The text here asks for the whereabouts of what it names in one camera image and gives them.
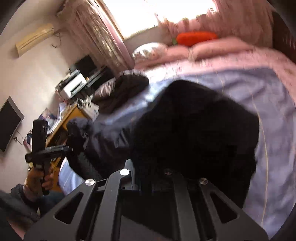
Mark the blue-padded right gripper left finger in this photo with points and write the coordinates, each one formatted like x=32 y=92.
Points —
x=91 y=212

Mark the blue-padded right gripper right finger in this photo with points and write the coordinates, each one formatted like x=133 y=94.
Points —
x=206 y=213

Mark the black puffer down jacket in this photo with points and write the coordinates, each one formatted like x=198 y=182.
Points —
x=188 y=128

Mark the left hand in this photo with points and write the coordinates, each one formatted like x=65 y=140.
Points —
x=36 y=181

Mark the yellow wooden desk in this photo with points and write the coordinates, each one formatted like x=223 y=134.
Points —
x=59 y=137

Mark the lavender plaid bed sheet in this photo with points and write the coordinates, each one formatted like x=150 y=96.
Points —
x=271 y=198

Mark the white printer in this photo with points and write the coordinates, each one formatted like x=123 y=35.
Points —
x=67 y=87

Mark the dark brown folded jacket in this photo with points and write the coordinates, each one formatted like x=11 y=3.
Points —
x=114 y=93

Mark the black computer monitor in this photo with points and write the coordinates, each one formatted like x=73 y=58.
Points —
x=85 y=66

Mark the pink floral curtain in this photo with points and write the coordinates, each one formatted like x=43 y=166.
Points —
x=94 y=31

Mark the white floral pillow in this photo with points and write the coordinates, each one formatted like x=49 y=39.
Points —
x=149 y=51

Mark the pink bed cover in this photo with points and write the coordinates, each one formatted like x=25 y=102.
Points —
x=219 y=54

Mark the orange carrot plush pillow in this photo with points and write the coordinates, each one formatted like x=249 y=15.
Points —
x=189 y=39

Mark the wall-mounted flat television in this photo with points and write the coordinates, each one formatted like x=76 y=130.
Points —
x=10 y=119

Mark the cream wall air conditioner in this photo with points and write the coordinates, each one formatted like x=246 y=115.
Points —
x=34 y=38

